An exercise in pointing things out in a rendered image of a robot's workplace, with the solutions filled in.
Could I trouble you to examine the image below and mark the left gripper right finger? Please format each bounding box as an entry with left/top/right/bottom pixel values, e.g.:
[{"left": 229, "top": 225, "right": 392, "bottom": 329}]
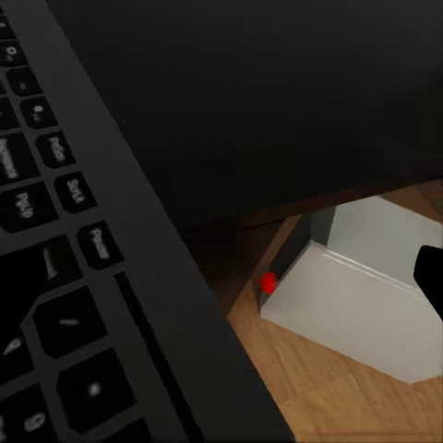
[{"left": 413, "top": 245, "right": 443, "bottom": 320}]

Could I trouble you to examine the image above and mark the keyboard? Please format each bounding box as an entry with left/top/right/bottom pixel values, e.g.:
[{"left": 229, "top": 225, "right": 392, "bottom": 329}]
[{"left": 0, "top": 0, "right": 294, "bottom": 443}]

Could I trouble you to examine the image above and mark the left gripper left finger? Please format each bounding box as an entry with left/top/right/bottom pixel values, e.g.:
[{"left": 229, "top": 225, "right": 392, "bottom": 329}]
[{"left": 0, "top": 245, "right": 48, "bottom": 356}]

